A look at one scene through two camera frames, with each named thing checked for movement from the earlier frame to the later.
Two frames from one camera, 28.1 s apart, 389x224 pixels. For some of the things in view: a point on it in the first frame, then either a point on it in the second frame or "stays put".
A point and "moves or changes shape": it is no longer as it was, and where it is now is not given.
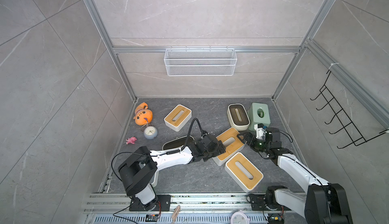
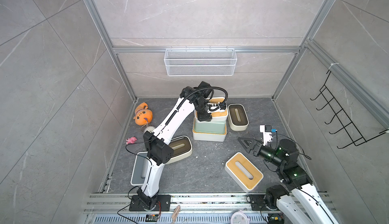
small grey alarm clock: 150,133 stays put
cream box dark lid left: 180,142 stays put
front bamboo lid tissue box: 247,176 stays put
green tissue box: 258,113 → 210,127
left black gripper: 219,151 → 205,118
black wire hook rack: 330,104 stays put
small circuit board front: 151,218 stays put
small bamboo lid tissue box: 178,117 moves or changes shape
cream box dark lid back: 238,116 stays put
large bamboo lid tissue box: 232,143 moves or changes shape
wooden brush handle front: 175,214 stays put
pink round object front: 239,217 stays put
